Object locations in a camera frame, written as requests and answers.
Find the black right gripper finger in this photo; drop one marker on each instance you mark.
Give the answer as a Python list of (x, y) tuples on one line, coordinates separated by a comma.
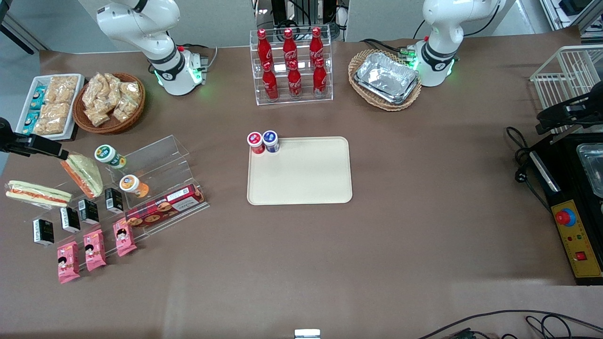
[(14, 145), (49, 147)]

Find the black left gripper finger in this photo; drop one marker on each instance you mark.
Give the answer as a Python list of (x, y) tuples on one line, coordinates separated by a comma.
[(555, 123), (589, 121)]

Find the long sandwich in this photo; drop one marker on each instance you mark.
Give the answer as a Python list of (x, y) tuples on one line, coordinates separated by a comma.
[(37, 194)]

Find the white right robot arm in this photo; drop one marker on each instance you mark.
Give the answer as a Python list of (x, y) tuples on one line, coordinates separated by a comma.
[(136, 23)]

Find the white rectangular serving tray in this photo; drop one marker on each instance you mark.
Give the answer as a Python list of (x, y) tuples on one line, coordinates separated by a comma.
[(21, 127)]

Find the triangular wrapped sandwich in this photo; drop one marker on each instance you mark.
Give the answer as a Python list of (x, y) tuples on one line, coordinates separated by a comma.
[(87, 174)]

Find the steel food tray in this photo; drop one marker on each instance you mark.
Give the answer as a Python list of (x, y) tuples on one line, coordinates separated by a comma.
[(592, 169)]

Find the aluminium foil tray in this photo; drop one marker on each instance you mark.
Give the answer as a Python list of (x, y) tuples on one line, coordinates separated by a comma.
[(400, 100), (386, 75)]

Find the cream plastic tray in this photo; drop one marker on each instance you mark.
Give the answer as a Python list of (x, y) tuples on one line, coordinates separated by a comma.
[(301, 174)]

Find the teal snack packet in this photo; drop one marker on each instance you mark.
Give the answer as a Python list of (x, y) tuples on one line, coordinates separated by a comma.
[(31, 122), (37, 98)]

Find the beige cracker pack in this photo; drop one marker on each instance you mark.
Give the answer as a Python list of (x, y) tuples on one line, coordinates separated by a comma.
[(61, 89), (52, 118)]

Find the clear bag beige snacks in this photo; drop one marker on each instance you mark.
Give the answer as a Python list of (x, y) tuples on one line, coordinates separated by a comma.
[(97, 117), (125, 109), (131, 90), (114, 92), (94, 89)]

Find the green-lid small cup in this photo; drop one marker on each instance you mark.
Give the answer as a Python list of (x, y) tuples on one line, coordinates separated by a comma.
[(107, 155)]

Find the brown round wicker basket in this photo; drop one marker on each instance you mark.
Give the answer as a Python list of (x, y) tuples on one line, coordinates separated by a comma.
[(110, 127)]

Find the black sealing machine yellow panel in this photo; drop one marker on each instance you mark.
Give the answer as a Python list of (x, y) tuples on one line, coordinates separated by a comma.
[(565, 188)]

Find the small black carton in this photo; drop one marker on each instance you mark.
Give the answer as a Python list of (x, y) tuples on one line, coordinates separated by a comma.
[(114, 200), (70, 219), (88, 212), (43, 232)]

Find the orange small cup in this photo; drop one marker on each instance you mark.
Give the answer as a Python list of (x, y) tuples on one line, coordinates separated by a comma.
[(132, 184)]

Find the red emergency stop button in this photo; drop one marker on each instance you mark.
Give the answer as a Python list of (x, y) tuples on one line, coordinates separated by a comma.
[(565, 216)]

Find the clear acrylic stepped display stand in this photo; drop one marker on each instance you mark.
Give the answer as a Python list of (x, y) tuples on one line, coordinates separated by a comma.
[(160, 155)]

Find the dark metal bar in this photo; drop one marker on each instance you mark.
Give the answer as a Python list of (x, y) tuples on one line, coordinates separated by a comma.
[(16, 33)]

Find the pink snack packet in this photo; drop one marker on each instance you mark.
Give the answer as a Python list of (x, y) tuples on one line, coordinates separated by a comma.
[(68, 262), (94, 250), (124, 239)]

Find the red-brown cookie box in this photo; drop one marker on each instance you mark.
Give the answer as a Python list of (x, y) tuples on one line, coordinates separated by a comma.
[(162, 207)]

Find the light oval wicker basket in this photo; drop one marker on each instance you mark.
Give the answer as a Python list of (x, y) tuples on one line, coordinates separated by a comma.
[(362, 101)]

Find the red-lid small cup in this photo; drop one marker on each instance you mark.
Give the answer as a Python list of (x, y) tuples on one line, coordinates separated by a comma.
[(255, 141)]

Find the blue-lid small cup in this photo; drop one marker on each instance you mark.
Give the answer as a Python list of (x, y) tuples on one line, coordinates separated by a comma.
[(270, 140)]

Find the red cola bottle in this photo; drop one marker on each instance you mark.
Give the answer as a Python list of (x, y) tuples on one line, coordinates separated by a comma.
[(316, 44), (289, 47), (320, 80), (264, 47), (270, 84), (295, 82)]

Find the clear acrylic bottle rack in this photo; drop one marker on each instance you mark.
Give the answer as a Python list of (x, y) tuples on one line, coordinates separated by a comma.
[(282, 101)]

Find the black equipment stand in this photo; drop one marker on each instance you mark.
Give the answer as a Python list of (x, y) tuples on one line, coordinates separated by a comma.
[(282, 12)]

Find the small white device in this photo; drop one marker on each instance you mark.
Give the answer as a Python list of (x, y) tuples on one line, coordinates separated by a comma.
[(307, 334)]

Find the grey metal frame rack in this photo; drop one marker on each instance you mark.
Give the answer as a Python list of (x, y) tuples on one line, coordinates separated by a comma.
[(572, 7)]

